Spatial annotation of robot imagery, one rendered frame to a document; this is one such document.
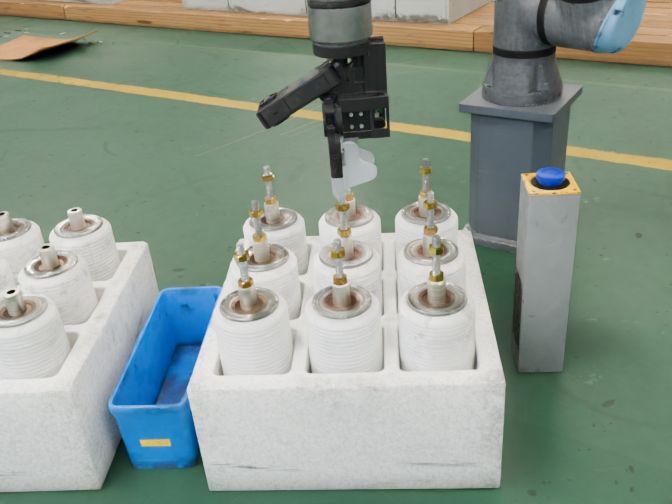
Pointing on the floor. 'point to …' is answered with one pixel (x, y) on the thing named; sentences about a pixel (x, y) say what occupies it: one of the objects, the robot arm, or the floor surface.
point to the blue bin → (164, 380)
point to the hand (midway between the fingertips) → (336, 193)
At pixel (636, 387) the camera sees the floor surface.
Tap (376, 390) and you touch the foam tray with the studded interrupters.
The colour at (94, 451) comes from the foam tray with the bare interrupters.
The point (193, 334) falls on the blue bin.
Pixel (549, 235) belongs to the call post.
